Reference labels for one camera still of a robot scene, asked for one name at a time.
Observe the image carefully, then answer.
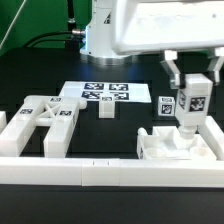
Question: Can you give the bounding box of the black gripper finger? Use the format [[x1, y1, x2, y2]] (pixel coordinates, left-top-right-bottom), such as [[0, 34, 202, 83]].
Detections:
[[160, 50, 185, 89], [207, 48, 224, 84]]

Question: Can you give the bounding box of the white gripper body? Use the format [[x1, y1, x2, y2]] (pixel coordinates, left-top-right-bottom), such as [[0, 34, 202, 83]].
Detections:
[[162, 46, 224, 61]]

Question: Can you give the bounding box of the white chair seat plate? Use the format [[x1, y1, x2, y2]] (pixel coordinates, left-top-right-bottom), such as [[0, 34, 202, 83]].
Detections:
[[137, 126, 217, 161]]

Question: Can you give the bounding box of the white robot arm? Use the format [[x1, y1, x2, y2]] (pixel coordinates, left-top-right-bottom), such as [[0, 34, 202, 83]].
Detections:
[[111, 0, 224, 89]]

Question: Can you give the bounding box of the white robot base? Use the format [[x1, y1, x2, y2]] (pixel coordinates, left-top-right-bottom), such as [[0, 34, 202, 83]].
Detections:
[[80, 0, 137, 66]]

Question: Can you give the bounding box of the white marker base plate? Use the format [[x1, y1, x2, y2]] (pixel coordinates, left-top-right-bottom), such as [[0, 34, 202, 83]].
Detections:
[[60, 81, 151, 103]]

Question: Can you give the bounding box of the white fence right wall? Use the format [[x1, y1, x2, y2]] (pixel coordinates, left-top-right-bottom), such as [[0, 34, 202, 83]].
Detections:
[[198, 116, 224, 161]]

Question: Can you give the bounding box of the white fence wall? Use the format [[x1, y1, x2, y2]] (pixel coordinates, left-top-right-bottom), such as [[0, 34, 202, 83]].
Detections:
[[0, 111, 7, 133], [198, 116, 224, 161], [0, 157, 224, 188]]

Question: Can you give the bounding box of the black cable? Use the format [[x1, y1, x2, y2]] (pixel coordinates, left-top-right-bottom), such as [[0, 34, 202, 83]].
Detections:
[[24, 29, 87, 48]]

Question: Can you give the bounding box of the white chair backrest frame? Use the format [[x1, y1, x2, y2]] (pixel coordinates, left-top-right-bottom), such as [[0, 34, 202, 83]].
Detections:
[[0, 95, 87, 158]]

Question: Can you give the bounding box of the white fence front wall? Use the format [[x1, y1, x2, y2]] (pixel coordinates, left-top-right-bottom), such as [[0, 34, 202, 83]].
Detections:
[[0, 157, 224, 188]]

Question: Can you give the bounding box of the white fence left wall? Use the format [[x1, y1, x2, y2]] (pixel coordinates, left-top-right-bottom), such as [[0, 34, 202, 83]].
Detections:
[[0, 111, 7, 133]]

